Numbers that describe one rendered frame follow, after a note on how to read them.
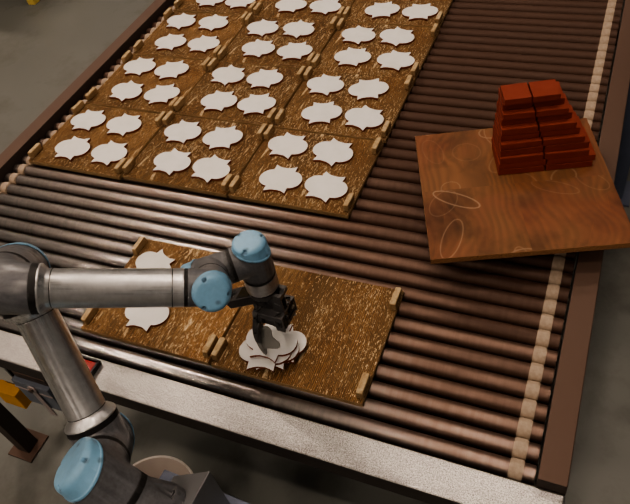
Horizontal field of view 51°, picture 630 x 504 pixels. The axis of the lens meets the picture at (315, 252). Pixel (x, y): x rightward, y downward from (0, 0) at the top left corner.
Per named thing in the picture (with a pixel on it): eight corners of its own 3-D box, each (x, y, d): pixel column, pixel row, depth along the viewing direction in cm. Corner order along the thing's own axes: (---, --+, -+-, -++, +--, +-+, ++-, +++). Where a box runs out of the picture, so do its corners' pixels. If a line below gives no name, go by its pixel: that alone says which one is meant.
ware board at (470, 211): (636, 247, 163) (638, 242, 161) (430, 264, 169) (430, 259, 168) (585, 122, 196) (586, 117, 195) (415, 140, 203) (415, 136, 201)
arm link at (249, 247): (223, 234, 141) (261, 221, 142) (235, 268, 149) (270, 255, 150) (231, 260, 136) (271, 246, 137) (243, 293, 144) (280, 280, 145)
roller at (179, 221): (565, 309, 171) (568, 297, 168) (-1, 197, 240) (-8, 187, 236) (568, 295, 174) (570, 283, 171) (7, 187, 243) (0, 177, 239)
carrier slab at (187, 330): (209, 366, 171) (207, 362, 170) (82, 331, 185) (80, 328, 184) (264, 265, 191) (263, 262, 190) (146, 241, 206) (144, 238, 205)
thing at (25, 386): (68, 422, 195) (40, 391, 182) (32, 410, 200) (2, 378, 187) (90, 390, 202) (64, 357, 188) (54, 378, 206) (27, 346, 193)
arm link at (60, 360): (86, 500, 139) (-41, 266, 125) (95, 464, 153) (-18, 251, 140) (140, 475, 140) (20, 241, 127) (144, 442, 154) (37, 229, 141)
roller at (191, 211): (568, 294, 174) (571, 283, 171) (7, 187, 243) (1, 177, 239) (571, 280, 177) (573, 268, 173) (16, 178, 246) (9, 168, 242)
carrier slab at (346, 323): (362, 407, 156) (362, 404, 155) (211, 367, 171) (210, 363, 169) (404, 294, 177) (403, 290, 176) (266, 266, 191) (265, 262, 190)
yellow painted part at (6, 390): (26, 409, 207) (-13, 369, 190) (4, 402, 210) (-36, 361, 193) (42, 388, 212) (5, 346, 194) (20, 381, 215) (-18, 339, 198)
